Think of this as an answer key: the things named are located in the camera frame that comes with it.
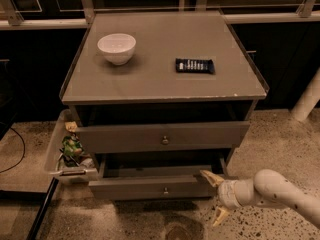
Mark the clear plastic storage bin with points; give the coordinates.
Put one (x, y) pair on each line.
(54, 163)

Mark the grey top drawer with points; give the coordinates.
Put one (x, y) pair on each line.
(162, 137)

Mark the white post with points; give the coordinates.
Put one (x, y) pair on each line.
(308, 99)

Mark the green snack bag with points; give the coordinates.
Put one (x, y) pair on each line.
(71, 146)

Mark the white ceramic bowl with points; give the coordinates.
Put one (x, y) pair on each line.
(117, 48)

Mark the white railing bar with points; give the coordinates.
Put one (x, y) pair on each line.
(228, 18)

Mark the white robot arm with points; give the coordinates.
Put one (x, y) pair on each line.
(266, 189)

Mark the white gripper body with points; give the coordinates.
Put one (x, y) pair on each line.
(227, 193)

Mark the grey drawer cabinet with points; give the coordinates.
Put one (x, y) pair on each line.
(149, 90)

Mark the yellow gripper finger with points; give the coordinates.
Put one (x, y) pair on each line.
(221, 213)
(213, 179)

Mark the grey drawer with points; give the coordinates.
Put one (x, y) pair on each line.
(162, 137)
(165, 182)

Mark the black floor bar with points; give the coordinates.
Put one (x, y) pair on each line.
(42, 210)

